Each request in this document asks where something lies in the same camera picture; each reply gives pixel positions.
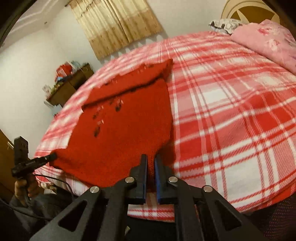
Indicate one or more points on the red box on desk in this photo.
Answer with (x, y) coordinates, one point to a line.
(64, 70)

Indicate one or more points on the pink floral blanket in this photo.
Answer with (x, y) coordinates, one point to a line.
(270, 40)

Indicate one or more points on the black white patterned pillow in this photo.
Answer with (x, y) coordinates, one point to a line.
(225, 26)

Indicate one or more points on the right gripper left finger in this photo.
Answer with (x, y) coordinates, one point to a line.
(137, 195)

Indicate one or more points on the red white plaid bedsheet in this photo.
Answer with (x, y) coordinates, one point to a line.
(233, 112)

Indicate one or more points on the brown wooden desk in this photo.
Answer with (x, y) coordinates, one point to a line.
(64, 90)

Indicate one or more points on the red knit sweater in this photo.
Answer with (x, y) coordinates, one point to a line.
(126, 118)

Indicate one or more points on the cream wooden headboard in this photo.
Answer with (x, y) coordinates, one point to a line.
(249, 11)

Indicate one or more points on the beige window curtain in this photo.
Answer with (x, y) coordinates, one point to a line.
(112, 25)

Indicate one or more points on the person's left hand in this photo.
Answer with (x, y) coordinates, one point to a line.
(26, 187)

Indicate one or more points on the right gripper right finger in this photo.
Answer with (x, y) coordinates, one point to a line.
(167, 184)

